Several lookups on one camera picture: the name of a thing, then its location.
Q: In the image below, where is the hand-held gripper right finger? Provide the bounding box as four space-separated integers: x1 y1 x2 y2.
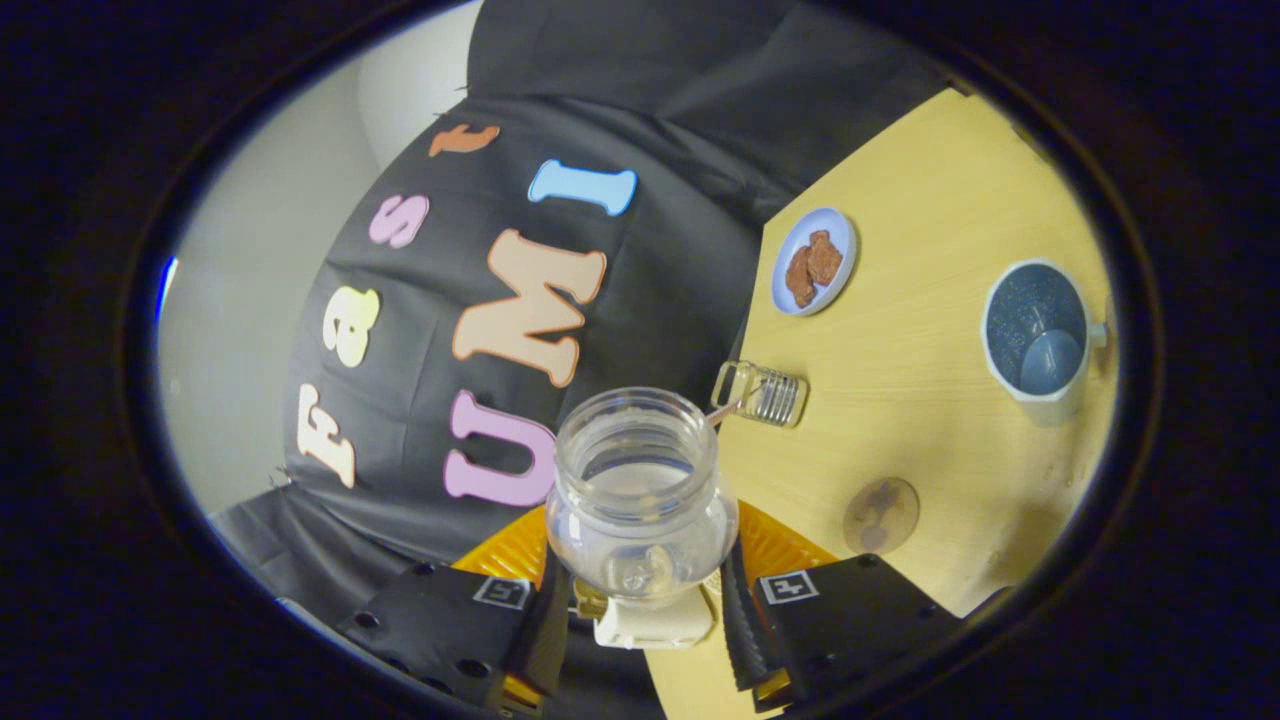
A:
720 500 966 713

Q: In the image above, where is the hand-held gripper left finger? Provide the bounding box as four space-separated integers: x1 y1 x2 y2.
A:
335 505 576 716

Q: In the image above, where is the round brown coaster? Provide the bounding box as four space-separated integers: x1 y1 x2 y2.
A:
843 477 921 556

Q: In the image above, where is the clear glass bottle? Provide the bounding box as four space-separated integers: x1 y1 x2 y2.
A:
545 387 741 611

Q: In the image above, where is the white cup blue inside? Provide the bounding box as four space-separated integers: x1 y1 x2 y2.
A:
981 259 1109 429

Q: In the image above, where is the white toaster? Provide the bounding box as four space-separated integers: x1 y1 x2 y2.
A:
572 580 717 651

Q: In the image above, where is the clear ribbed glass holder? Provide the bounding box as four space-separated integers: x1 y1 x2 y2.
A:
711 360 809 429

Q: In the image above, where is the brown food piece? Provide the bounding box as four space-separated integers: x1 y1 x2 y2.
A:
785 247 816 308
807 230 844 286

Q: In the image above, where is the light blue plate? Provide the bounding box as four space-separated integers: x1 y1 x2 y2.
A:
770 207 859 318

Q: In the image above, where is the light wooden table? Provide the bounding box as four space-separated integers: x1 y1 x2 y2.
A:
645 88 1119 720

